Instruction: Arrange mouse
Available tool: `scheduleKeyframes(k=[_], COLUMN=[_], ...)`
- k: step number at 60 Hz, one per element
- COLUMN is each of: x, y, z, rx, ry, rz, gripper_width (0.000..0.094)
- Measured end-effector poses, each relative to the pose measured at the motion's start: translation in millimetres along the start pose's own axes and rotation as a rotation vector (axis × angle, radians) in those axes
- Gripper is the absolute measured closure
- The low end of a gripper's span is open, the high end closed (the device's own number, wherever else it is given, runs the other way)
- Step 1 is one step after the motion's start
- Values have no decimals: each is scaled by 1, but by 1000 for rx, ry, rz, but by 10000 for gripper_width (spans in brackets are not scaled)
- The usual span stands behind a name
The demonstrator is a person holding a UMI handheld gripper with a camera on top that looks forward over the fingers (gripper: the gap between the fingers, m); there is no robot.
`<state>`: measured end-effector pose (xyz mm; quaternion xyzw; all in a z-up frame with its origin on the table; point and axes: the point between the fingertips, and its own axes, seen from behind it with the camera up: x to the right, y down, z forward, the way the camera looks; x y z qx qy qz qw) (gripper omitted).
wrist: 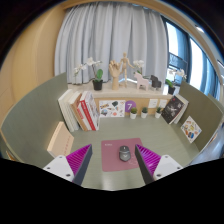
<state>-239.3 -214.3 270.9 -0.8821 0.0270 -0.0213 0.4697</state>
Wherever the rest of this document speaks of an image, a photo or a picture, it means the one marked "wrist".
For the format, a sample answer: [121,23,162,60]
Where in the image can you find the small plant in white pot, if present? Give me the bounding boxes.
[140,106,149,119]
[129,107,138,120]
[154,106,163,119]

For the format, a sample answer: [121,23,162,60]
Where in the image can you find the photo cover magazine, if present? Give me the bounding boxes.
[84,92,101,131]

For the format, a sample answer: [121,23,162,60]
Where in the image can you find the black wooden horse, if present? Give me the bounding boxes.
[149,74,163,91]

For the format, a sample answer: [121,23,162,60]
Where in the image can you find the red and white book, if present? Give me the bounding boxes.
[76,91,96,132]

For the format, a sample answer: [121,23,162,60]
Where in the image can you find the black cover book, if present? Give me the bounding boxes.
[160,95,185,125]

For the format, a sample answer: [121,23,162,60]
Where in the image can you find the pale beige book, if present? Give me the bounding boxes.
[46,121,75,159]

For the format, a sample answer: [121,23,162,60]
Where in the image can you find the wooden mannequin figure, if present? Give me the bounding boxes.
[119,51,134,88]

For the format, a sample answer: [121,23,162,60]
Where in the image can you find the white wall socket plate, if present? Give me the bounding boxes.
[148,98,159,109]
[158,98,168,109]

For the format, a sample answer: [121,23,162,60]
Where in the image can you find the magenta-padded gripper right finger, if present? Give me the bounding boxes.
[134,143,184,185]

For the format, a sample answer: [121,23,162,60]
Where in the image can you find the window with dark frame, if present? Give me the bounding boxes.
[161,16,221,101]

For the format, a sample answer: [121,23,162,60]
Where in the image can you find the green desk partition panel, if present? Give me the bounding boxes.
[178,81,224,161]
[0,72,69,168]

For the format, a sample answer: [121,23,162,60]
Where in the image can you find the ceiling lights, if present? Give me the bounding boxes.
[194,24,224,69]

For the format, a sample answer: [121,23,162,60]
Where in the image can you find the small white orchid black pot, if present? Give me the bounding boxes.
[165,68,187,96]

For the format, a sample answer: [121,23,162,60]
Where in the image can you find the wooden desk shelf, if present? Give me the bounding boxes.
[68,81,176,118]

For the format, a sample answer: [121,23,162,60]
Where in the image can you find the white orchid behind horses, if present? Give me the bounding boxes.
[132,59,146,76]

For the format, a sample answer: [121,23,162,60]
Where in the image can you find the cork brown book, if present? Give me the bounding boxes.
[68,91,88,132]

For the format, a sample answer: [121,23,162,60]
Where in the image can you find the purple round number sign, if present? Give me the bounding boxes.
[124,100,137,114]

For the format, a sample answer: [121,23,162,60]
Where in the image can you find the white sticker sheet card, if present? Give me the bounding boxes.
[98,99,126,119]

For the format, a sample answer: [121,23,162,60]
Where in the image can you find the mauve mouse pad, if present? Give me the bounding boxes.
[100,137,145,173]

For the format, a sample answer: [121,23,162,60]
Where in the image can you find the grey white curtain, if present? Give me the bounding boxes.
[54,1,169,84]

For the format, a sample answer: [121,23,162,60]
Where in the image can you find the colourful sticker card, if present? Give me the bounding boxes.
[180,115,203,144]

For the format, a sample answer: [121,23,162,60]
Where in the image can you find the grey computer mouse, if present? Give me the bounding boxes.
[118,145,132,163]

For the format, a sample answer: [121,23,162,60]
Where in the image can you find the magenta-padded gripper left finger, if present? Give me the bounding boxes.
[43,143,94,186]

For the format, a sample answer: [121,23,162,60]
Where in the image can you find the thick white book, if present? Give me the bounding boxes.
[57,88,79,133]

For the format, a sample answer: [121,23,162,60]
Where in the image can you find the large white orchid black pot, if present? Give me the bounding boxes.
[73,56,104,91]

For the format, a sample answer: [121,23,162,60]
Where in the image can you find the pink wooden horse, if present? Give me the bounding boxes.
[133,72,150,91]

